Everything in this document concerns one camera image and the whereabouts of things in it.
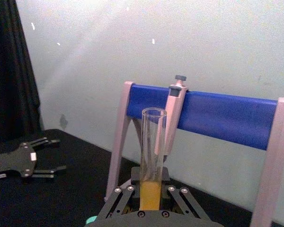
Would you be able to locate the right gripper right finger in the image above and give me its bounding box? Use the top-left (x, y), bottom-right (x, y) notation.
top-left (160, 166), bottom-right (211, 219)

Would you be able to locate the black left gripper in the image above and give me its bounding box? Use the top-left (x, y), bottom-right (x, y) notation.
top-left (0, 138), bottom-right (67, 182)

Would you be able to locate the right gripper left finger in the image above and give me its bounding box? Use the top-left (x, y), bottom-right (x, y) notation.
top-left (98, 166), bottom-right (142, 218)

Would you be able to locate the glass tube with yellow liquid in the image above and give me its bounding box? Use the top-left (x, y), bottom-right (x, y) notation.
top-left (139, 107), bottom-right (168, 211)

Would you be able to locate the pale grey pipette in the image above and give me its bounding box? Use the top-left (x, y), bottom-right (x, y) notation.
top-left (154, 75), bottom-right (189, 157)

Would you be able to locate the black curtain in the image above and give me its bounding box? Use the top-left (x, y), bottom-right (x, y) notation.
top-left (0, 0), bottom-right (42, 144)

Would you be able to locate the pipette stand with blue bar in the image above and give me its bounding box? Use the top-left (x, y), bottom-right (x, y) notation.
top-left (104, 81), bottom-right (284, 227)

